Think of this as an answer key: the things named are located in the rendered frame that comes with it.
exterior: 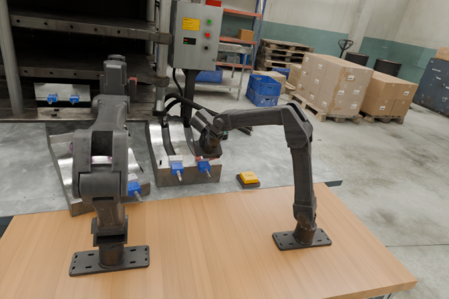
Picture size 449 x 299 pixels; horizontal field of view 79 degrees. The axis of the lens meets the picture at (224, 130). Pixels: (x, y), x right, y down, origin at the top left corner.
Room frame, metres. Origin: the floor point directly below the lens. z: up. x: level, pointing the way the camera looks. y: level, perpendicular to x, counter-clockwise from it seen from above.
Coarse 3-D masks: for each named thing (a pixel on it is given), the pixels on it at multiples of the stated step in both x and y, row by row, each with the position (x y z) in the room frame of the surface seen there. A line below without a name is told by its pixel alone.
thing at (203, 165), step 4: (200, 160) 0.94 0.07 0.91; (204, 160) 0.95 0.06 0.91; (208, 160) 0.96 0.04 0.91; (196, 164) 0.94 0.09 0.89; (200, 164) 0.92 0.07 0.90; (204, 164) 0.93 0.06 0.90; (208, 164) 0.93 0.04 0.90; (200, 168) 0.90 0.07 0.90; (204, 168) 0.91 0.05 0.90; (208, 168) 0.92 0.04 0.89; (200, 172) 0.90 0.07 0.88; (204, 172) 0.91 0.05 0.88; (208, 176) 0.86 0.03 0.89
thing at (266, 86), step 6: (252, 78) 4.92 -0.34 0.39; (264, 78) 5.17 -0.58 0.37; (270, 78) 5.10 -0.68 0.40; (252, 84) 4.88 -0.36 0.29; (258, 84) 4.65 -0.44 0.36; (264, 84) 4.53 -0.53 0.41; (270, 84) 4.58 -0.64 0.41; (276, 84) 4.62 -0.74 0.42; (282, 84) 4.65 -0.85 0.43; (258, 90) 4.60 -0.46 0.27; (264, 90) 4.55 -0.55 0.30; (270, 90) 4.59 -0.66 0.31; (276, 90) 4.63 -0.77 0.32
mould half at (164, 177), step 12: (156, 120) 1.20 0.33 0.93; (156, 132) 1.12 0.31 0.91; (180, 132) 1.16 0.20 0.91; (192, 132) 1.19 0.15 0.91; (156, 144) 1.06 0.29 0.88; (180, 144) 1.10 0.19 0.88; (156, 156) 0.95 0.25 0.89; (192, 156) 1.00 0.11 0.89; (156, 168) 0.90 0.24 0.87; (168, 168) 0.88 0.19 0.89; (192, 168) 0.92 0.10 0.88; (216, 168) 0.96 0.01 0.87; (156, 180) 0.88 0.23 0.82; (168, 180) 0.88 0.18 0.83; (192, 180) 0.92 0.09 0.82; (204, 180) 0.94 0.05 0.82; (216, 180) 0.97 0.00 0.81
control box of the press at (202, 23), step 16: (176, 0) 1.76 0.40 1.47; (176, 16) 1.74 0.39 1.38; (192, 16) 1.78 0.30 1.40; (208, 16) 1.82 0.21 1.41; (176, 32) 1.75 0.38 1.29; (192, 32) 1.79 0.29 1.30; (208, 32) 1.83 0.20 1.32; (176, 48) 1.75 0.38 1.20; (192, 48) 1.79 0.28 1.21; (208, 48) 1.83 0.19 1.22; (176, 64) 1.75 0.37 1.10; (192, 64) 1.80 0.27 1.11; (208, 64) 1.84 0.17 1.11; (192, 80) 1.85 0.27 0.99; (192, 96) 1.86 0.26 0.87
